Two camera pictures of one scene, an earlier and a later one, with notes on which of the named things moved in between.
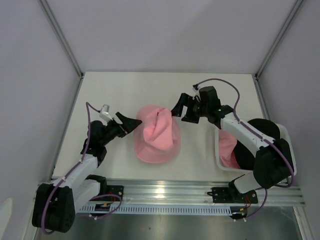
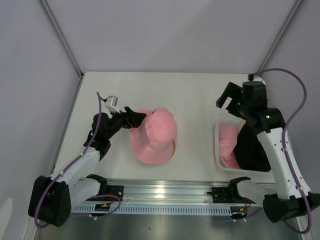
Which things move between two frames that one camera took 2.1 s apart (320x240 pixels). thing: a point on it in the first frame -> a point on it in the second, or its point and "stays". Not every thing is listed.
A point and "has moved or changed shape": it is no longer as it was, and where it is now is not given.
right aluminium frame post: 278,39 stays
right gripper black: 185,100 -> 230,91
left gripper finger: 123,119 -> 130,112
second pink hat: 226,145 stays
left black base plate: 115,189 stays
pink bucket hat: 157,139 has moved or changed shape
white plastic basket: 232,170 stays
